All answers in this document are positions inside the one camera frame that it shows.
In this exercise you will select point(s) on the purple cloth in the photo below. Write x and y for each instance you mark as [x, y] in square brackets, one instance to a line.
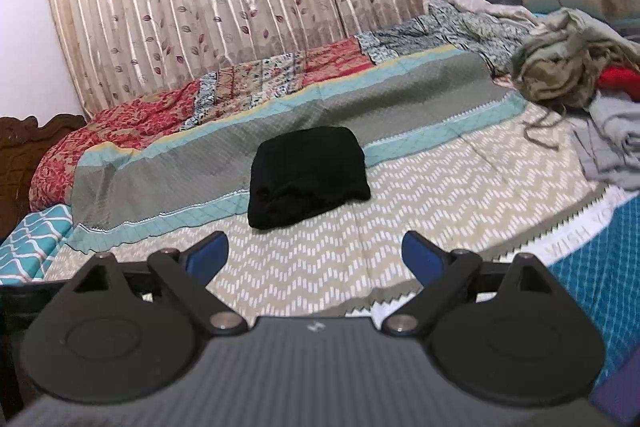
[620, 402]

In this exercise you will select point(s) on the black pants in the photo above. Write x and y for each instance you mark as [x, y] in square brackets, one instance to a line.
[305, 172]

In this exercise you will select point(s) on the red patchwork quilt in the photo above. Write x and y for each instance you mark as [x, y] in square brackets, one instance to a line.
[125, 122]

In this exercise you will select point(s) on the grey teal zigzag bedspread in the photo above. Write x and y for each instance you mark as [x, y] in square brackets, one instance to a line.
[425, 187]

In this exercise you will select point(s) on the red garment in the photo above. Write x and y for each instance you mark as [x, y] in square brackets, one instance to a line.
[620, 82]

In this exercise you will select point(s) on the olive crumpled cloth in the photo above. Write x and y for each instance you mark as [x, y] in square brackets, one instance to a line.
[555, 62]

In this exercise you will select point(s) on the teal blue dotted cloth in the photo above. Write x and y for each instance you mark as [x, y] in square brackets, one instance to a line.
[605, 267]

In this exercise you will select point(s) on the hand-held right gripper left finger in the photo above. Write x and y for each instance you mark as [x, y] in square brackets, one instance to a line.
[207, 254]

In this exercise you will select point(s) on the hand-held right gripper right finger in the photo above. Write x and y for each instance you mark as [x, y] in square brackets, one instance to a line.
[422, 257]

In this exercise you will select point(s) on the grey garment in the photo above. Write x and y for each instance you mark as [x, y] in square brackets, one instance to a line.
[605, 142]

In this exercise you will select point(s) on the teal lattice pillow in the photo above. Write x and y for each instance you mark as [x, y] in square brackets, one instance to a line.
[30, 247]

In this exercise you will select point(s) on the dark wooden headboard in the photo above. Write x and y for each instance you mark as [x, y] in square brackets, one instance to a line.
[30, 147]

